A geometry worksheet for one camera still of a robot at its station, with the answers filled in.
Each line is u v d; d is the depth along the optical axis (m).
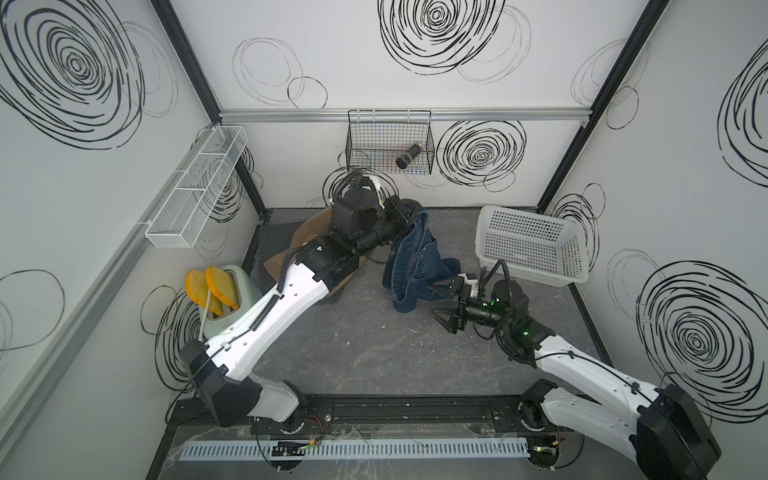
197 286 0.73
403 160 0.89
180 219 0.72
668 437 0.39
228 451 0.69
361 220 0.47
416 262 0.71
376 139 0.96
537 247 1.08
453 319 0.69
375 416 0.75
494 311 0.64
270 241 1.09
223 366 0.39
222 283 0.79
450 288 0.67
